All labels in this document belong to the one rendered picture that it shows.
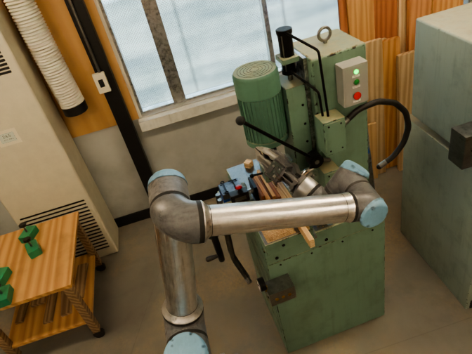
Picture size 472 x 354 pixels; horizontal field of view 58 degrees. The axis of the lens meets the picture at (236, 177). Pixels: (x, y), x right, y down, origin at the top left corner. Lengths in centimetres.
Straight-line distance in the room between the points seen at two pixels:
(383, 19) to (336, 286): 182
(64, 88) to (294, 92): 157
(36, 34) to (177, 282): 175
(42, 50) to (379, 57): 207
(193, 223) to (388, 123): 241
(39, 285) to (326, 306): 154
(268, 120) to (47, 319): 189
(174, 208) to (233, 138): 215
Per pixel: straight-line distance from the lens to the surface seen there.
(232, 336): 259
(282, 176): 143
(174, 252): 134
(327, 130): 164
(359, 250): 209
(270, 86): 158
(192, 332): 158
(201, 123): 312
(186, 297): 150
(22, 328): 300
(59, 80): 278
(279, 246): 175
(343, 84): 161
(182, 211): 111
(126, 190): 336
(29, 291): 263
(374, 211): 126
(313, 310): 227
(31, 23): 270
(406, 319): 259
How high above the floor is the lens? 213
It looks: 36 degrees down
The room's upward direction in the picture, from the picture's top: 15 degrees counter-clockwise
